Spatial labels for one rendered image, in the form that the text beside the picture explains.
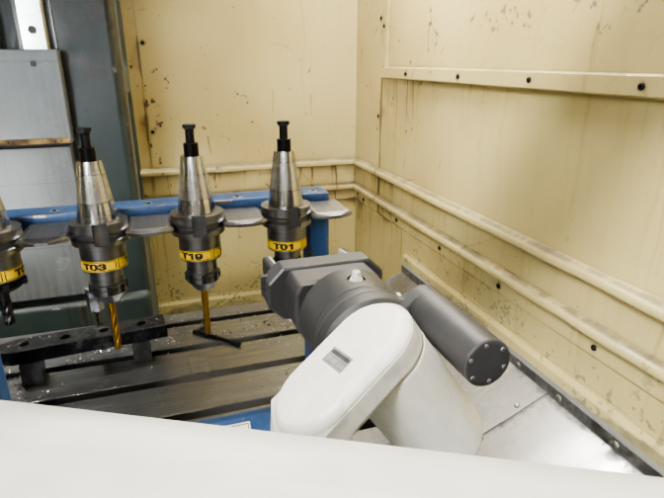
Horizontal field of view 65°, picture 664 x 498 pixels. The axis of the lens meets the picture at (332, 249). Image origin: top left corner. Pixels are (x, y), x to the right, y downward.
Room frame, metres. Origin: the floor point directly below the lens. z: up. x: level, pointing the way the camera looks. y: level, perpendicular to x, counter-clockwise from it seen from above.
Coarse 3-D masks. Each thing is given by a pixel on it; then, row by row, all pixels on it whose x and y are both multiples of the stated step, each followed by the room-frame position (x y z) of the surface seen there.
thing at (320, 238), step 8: (312, 224) 0.69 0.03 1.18; (320, 224) 0.69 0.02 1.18; (328, 224) 0.70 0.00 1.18; (312, 232) 0.69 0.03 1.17; (320, 232) 0.69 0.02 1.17; (328, 232) 0.70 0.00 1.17; (312, 240) 0.69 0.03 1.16; (320, 240) 0.69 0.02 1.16; (328, 240) 0.70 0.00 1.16; (304, 248) 0.71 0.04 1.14; (312, 248) 0.69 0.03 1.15; (320, 248) 0.69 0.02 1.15; (328, 248) 0.70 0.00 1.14; (304, 256) 0.71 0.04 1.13; (312, 256) 0.69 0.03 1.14; (304, 344) 0.72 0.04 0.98
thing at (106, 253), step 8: (96, 248) 0.55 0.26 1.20; (104, 248) 0.55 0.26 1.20; (112, 248) 0.56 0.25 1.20; (120, 248) 0.56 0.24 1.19; (80, 256) 0.56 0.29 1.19; (88, 256) 0.55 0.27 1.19; (96, 256) 0.55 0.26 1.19; (104, 256) 0.55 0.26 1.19; (112, 256) 0.55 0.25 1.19; (120, 256) 0.56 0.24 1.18; (88, 272) 0.55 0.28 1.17; (104, 272) 0.55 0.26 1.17
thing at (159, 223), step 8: (136, 216) 0.61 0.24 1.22; (144, 216) 0.61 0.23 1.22; (152, 216) 0.61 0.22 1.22; (160, 216) 0.61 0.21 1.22; (168, 216) 0.61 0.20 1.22; (128, 224) 0.58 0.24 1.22; (136, 224) 0.58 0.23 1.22; (144, 224) 0.58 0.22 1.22; (152, 224) 0.58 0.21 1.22; (160, 224) 0.58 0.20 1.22; (168, 224) 0.58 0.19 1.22; (128, 232) 0.56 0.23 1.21; (136, 232) 0.56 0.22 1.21; (144, 232) 0.56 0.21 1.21; (152, 232) 0.56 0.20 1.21; (160, 232) 0.56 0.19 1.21; (168, 232) 0.57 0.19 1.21
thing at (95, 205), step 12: (84, 168) 0.56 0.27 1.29; (96, 168) 0.57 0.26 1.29; (84, 180) 0.56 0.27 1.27; (96, 180) 0.56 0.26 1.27; (84, 192) 0.56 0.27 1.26; (96, 192) 0.56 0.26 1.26; (108, 192) 0.57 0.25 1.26; (84, 204) 0.55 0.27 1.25; (96, 204) 0.56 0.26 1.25; (108, 204) 0.57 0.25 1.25; (84, 216) 0.55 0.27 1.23; (96, 216) 0.55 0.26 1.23; (108, 216) 0.56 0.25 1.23
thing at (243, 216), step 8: (224, 208) 0.65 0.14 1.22; (232, 208) 0.65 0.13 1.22; (240, 208) 0.65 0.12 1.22; (248, 208) 0.65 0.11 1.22; (256, 208) 0.65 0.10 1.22; (224, 216) 0.62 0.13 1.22; (232, 216) 0.61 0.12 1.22; (240, 216) 0.61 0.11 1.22; (248, 216) 0.61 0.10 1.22; (256, 216) 0.61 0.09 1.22; (264, 216) 0.62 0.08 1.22; (224, 224) 0.59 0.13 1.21; (232, 224) 0.59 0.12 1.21; (240, 224) 0.59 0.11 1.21; (248, 224) 0.59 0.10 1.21; (256, 224) 0.60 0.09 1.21
